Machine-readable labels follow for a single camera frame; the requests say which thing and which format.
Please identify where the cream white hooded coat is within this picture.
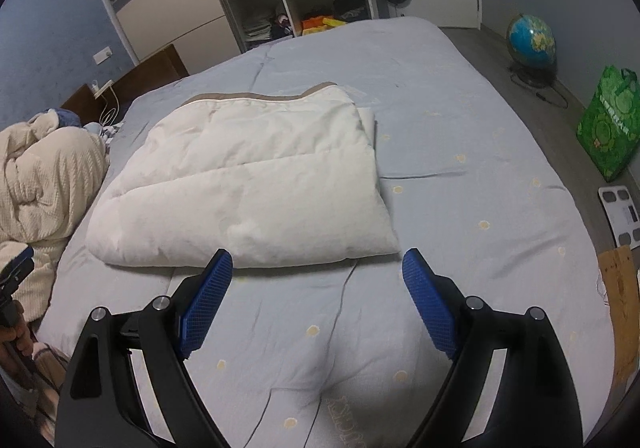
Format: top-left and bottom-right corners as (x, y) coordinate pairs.
(86, 83), (399, 268)

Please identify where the person's left hand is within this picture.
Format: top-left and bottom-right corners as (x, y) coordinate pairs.
(0, 319), (34, 379)

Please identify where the cream knitted blanket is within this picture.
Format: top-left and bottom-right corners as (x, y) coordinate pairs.
(0, 109), (108, 323)

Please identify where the brown cardboard piece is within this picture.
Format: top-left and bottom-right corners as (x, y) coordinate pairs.
(598, 246), (639, 386)

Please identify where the brown wooden headboard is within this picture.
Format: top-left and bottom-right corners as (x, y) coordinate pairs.
(62, 44), (189, 125)

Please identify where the white bathroom scale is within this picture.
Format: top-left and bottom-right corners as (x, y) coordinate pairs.
(598, 185), (640, 249)

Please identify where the green shopping bag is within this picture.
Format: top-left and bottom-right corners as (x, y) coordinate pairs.
(576, 66), (639, 182)

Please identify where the blue globe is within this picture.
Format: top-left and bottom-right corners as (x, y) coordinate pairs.
(506, 14), (556, 89)

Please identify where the orange yellow toy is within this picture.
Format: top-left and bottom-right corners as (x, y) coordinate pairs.
(302, 16), (346, 36)

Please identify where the white charger cable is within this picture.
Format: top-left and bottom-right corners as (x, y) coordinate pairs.
(89, 80), (124, 144)

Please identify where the white wall socket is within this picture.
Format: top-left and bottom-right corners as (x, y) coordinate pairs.
(93, 46), (113, 65)

